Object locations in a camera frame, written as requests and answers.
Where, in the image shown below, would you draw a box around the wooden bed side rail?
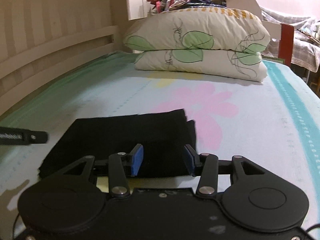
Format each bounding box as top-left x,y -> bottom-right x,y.
1,0 -> 128,114

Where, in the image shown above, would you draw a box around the red bed post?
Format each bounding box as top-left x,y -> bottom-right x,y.
278,23 -> 295,67

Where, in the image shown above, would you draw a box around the floral bed blanket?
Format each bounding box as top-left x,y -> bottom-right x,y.
1,53 -> 319,239

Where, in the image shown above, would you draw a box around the black cable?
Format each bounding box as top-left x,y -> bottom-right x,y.
303,225 -> 320,238

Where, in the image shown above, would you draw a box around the black pants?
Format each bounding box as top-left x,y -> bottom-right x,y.
39,109 -> 196,179

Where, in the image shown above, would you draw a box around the leaf print pillow upper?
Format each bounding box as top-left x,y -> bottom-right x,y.
124,7 -> 270,54

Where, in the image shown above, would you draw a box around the plaid bedding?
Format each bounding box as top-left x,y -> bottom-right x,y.
261,8 -> 319,73

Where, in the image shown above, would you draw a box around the pile of clothes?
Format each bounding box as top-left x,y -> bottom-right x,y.
146,0 -> 227,15

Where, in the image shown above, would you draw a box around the leaf print pillow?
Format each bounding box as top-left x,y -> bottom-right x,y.
135,49 -> 267,82
124,7 -> 270,54

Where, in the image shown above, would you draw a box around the leaf print pillow lower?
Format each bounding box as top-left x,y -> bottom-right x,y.
135,49 -> 267,82

